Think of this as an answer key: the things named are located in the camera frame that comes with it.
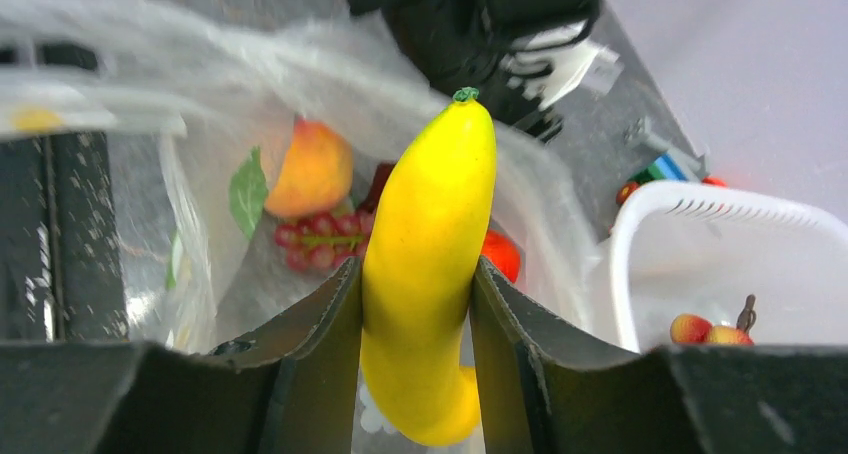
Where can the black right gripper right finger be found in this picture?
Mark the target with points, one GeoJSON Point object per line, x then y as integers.
{"type": "Point", "coordinates": [546, 386]}

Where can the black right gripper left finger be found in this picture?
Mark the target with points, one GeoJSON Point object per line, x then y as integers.
{"type": "Point", "coordinates": [288, 386]}

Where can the yellow fake banana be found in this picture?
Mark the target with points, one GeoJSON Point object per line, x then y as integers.
{"type": "Point", "coordinates": [426, 241]}

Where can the dark red grape bunch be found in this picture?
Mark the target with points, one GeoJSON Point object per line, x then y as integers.
{"type": "Point", "coordinates": [321, 242]}

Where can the red yellow fruit bunch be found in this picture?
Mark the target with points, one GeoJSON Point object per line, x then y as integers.
{"type": "Point", "coordinates": [688, 328]}

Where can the translucent plastic bag with fruits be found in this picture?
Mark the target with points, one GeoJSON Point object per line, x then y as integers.
{"type": "Point", "coordinates": [222, 102]}

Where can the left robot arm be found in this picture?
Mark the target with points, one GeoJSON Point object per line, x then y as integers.
{"type": "Point", "coordinates": [496, 46]}

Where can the red fake fruit in bag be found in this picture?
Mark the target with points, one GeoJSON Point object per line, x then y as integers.
{"type": "Point", "coordinates": [503, 254]}

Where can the orange fake peach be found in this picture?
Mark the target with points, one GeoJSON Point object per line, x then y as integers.
{"type": "Point", "coordinates": [316, 175]}

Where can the white plastic basin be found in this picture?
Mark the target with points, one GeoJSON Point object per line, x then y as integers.
{"type": "Point", "coordinates": [687, 248]}

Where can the stacked coloured brick pile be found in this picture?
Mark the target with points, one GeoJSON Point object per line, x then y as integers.
{"type": "Point", "coordinates": [671, 165]}

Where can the grey toy wrench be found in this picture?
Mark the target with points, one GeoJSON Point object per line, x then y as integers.
{"type": "Point", "coordinates": [640, 133]}

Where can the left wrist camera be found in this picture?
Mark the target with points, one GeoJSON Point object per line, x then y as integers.
{"type": "Point", "coordinates": [589, 65]}

